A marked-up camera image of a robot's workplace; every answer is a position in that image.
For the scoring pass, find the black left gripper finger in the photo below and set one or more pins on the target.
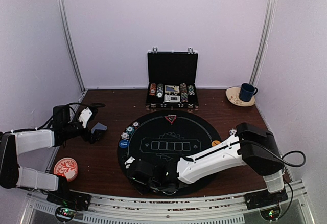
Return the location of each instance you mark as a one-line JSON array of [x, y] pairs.
[[91, 138], [97, 133]]

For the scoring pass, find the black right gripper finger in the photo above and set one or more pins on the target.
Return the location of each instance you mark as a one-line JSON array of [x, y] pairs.
[[141, 188], [158, 187]]

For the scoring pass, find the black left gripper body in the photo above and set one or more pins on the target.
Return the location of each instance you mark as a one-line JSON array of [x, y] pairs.
[[70, 130]]

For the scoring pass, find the blue playing card deck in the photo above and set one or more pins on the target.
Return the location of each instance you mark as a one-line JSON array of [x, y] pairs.
[[99, 126]]

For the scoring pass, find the white blue chips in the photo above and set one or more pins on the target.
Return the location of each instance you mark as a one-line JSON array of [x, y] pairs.
[[125, 136]]

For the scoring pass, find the blue small blind button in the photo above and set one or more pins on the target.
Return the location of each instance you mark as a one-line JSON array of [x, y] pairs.
[[123, 144]]

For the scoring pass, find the green chips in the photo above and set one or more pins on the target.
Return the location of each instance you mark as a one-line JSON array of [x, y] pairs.
[[130, 130]]

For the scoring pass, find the red black chips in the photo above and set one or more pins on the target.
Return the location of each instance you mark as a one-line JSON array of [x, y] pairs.
[[135, 124]]

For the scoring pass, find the red triangle all-in marker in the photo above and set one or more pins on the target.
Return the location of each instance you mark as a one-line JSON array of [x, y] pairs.
[[170, 118]]

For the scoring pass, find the orange big blind button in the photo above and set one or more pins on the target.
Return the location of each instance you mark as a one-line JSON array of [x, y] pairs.
[[215, 143]]

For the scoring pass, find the white blue chip stack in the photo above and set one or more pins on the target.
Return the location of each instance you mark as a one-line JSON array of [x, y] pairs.
[[232, 131]]

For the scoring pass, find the clear round dealer button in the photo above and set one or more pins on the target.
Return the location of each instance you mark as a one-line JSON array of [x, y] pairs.
[[170, 191]]

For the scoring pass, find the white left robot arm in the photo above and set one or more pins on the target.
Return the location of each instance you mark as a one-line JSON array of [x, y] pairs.
[[63, 125]]

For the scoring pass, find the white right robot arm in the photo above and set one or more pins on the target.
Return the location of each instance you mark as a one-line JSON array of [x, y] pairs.
[[249, 145]]

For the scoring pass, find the red white round coaster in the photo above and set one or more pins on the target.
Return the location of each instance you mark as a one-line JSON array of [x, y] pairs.
[[66, 167]]

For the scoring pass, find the round black poker mat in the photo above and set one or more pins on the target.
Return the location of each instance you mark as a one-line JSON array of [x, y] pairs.
[[158, 142]]

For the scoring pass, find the red chip row in case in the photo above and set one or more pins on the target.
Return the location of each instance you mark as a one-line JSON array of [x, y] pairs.
[[152, 90]]

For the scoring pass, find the white card box in case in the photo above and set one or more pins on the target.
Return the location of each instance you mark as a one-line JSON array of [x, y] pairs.
[[172, 98]]

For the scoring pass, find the multicolour chip row in case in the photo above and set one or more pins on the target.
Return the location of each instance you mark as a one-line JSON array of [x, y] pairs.
[[184, 93]]

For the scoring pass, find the purple green chip row in case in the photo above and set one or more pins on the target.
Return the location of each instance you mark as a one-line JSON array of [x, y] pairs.
[[191, 90]]

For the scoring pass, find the black poker chip case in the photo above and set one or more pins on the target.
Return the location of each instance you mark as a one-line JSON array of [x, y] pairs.
[[172, 68]]

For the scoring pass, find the beige ceramic plate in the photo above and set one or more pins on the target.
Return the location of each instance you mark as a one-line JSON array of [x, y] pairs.
[[232, 95]]

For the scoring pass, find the dark blue mug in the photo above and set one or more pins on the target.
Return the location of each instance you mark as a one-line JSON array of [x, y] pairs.
[[247, 91]]

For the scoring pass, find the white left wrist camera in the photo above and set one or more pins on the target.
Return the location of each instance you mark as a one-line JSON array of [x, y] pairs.
[[85, 116]]

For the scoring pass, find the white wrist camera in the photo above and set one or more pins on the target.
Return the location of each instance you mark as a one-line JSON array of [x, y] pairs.
[[128, 162], [85, 116]]

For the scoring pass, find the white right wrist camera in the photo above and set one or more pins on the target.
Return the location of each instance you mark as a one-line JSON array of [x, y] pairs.
[[128, 162]]

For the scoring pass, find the left aluminium frame post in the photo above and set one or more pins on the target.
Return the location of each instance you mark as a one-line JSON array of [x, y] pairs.
[[69, 44]]

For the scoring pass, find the aluminium frame post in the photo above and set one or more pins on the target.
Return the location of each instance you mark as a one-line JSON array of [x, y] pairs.
[[263, 44], [69, 44]]

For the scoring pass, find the front aluminium rail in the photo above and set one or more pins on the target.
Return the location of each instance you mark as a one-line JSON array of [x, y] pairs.
[[230, 208]]

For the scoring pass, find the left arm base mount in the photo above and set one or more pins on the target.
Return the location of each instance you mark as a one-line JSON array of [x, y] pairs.
[[69, 206]]

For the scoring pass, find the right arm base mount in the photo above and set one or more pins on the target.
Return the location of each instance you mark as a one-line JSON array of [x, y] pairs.
[[268, 203]]

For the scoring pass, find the right aluminium frame post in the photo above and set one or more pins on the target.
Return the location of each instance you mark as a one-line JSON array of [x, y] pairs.
[[263, 44]]

